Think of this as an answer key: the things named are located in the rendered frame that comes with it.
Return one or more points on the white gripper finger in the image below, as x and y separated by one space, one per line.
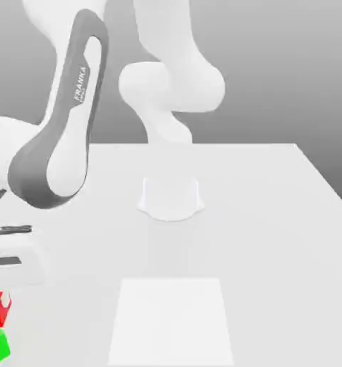
6 298

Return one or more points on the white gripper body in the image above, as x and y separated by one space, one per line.
27 266

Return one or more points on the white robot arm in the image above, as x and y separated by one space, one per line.
73 86

